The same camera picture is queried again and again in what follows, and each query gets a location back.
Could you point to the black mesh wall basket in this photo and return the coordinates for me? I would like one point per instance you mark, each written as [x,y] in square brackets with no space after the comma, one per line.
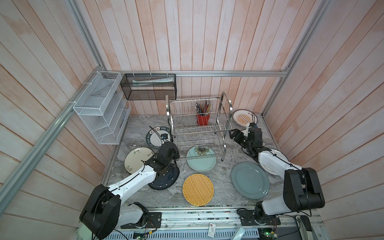
[140,87]

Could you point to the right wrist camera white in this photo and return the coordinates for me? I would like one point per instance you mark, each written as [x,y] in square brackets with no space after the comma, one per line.
[249,127]

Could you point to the cream floral plate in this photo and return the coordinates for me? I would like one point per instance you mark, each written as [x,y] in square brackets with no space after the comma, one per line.
[135,159]

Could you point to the green rim white plate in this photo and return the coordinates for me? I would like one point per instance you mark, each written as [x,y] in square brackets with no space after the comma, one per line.
[153,137]

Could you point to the colourful chopsticks bundle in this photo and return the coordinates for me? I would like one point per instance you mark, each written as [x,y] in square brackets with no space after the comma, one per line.
[203,107]

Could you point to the white plate black rings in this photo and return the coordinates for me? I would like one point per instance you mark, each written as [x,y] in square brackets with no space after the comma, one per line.
[270,168]

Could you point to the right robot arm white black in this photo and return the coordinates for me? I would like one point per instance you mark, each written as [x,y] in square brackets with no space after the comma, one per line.
[302,189]

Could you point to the white wire mesh shelf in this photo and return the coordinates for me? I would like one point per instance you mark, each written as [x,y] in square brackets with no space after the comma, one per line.
[103,108]

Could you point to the yellow woven bamboo tray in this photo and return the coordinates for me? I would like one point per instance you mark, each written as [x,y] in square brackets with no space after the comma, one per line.
[198,190]

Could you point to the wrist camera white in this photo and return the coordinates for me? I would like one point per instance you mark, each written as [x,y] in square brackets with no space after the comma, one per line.
[249,127]
[165,137]

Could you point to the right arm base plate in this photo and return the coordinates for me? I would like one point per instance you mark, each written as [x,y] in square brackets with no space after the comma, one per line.
[254,218]

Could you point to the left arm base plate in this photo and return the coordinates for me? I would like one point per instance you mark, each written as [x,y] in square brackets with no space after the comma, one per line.
[149,220]

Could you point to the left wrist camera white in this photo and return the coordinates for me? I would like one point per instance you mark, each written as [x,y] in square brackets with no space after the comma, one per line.
[165,137]

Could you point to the far orange sunburst plate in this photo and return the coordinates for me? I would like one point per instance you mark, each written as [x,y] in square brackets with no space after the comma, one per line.
[243,117]

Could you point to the red utensil cup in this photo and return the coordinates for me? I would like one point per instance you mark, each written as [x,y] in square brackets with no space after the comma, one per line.
[203,119]

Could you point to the silver metal dish rack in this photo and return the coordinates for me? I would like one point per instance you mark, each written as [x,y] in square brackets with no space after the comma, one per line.
[186,133]

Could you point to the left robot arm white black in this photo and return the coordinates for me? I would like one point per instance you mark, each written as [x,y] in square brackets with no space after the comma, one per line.
[104,210]

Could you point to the grey green large plate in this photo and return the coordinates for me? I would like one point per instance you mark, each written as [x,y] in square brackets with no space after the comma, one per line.
[250,180]

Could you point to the light green flower plate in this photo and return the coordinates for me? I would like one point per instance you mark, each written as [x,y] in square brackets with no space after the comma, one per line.
[201,158]

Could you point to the dark blue glazed plate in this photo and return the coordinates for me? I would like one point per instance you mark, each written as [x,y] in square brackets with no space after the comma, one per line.
[165,178]

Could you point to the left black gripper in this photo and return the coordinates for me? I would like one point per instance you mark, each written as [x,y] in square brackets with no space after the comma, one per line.
[176,153]

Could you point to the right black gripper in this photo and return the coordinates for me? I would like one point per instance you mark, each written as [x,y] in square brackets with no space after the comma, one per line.
[236,131]

